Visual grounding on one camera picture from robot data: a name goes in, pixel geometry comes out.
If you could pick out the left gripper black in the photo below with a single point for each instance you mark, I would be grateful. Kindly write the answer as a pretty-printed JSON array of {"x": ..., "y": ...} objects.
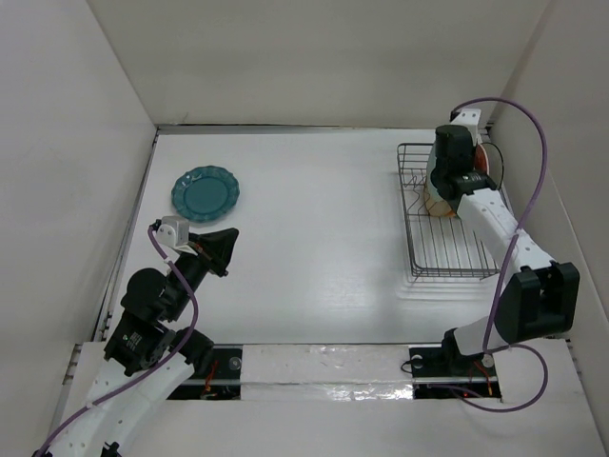
[{"x": 215, "y": 248}]

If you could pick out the dark teal scalloped plate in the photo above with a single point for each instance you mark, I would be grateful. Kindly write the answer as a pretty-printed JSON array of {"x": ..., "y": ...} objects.
[{"x": 205, "y": 194}]

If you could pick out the beige bird plate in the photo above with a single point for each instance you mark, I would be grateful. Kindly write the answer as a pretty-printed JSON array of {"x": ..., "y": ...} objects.
[{"x": 437, "y": 208}]

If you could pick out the red plate blue flower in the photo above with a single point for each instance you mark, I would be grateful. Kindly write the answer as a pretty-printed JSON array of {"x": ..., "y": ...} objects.
[{"x": 481, "y": 161}]

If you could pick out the grey tree plate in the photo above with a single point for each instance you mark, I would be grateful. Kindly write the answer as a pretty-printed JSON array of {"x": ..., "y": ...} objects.
[{"x": 495, "y": 163}]

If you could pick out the light blue flower plate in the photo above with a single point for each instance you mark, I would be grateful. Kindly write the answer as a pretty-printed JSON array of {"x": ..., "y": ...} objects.
[{"x": 430, "y": 166}]

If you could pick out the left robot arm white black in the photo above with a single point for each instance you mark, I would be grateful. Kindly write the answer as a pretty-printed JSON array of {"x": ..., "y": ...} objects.
[{"x": 155, "y": 346}]

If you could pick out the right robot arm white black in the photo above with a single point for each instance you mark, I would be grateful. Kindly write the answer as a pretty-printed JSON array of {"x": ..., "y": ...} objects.
[{"x": 536, "y": 296}]

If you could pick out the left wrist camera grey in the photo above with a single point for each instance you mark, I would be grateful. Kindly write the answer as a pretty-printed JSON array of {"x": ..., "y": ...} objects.
[{"x": 171, "y": 232}]

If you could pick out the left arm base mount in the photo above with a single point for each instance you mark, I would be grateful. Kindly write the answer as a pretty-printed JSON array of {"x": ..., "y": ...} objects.
[{"x": 221, "y": 381}]

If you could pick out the black wire dish rack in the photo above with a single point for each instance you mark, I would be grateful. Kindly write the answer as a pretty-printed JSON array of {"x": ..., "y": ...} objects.
[{"x": 437, "y": 247}]

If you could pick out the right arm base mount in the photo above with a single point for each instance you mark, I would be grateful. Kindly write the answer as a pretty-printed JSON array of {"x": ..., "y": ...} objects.
[{"x": 434, "y": 377}]

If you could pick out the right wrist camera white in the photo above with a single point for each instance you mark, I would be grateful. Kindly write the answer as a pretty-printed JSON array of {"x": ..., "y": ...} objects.
[{"x": 469, "y": 118}]

